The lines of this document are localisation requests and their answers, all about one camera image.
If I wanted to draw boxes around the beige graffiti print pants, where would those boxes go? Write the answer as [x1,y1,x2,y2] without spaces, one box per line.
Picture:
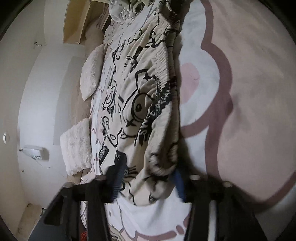
[91,1,181,206]

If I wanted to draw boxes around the left fluffy white pillow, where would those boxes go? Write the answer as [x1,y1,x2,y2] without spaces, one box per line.
[60,118,92,176]

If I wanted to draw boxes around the fluffy white pillow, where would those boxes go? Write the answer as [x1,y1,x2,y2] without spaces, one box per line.
[80,44,104,101]
[60,118,92,176]

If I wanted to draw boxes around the ceiling lamp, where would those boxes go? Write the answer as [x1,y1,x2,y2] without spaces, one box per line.
[3,132,10,144]

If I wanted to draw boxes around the beige long bolster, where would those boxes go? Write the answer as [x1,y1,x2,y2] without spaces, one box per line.
[70,21,105,125]

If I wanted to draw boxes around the bear pattern bed cover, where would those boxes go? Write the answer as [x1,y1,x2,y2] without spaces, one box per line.
[174,1,295,240]

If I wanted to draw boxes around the right fluffy white pillow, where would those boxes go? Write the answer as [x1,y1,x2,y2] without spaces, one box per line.
[80,44,104,101]

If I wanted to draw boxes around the crumpled white garment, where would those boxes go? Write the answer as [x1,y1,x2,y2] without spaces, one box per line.
[108,0,136,23]

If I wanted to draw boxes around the crumpled olive garment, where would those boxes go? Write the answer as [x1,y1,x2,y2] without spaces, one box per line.
[128,0,151,14]

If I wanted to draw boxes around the cream wall niche shelf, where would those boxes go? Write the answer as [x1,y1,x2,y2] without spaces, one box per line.
[63,0,110,45]

